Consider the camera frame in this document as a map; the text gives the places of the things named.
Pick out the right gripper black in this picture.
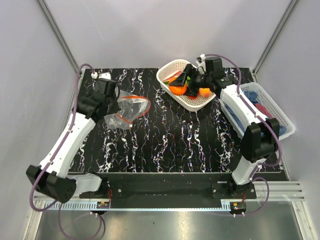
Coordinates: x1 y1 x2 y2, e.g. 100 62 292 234
170 64 212 98

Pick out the fake orange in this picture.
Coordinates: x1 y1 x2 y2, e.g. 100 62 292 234
168 85 188 96

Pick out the clear zip top bag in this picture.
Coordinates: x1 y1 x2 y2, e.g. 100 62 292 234
104 90 151 130

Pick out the fake watermelon slice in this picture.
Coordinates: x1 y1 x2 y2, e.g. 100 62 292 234
162 70 182 85

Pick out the fake peach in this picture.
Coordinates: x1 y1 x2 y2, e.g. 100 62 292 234
199 88 212 98

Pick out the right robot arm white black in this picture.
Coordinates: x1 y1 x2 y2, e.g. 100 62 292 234
167 54 281 199

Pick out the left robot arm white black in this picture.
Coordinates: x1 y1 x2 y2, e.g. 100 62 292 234
26 72 120 203

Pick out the white perforated basket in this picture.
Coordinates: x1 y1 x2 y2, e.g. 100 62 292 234
156 59 216 112

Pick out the blue patterned cloth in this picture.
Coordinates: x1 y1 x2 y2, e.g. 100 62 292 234
223 90 287 136

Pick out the white laundry basket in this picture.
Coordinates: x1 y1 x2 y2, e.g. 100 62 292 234
219 82 296 141

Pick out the red cloth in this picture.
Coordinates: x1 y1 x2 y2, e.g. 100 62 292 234
254 103 273 119

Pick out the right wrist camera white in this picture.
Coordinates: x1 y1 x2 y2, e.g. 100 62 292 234
195 54 206 75

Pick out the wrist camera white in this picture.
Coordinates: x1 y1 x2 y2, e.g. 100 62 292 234
91 71 112 80
195 54 206 75

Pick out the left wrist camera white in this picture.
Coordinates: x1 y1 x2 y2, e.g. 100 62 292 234
91 71 112 80

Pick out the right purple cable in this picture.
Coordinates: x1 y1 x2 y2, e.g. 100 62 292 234
199 53 284 217

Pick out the purple cable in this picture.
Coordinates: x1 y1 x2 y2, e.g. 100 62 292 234
29 63 97 213
199 53 284 217

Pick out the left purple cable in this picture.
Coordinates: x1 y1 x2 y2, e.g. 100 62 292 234
29 63 97 213

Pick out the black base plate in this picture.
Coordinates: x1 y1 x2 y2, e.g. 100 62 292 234
79 171 258 210

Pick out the aluminium frame rail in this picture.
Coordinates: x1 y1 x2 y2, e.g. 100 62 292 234
33 180 304 213

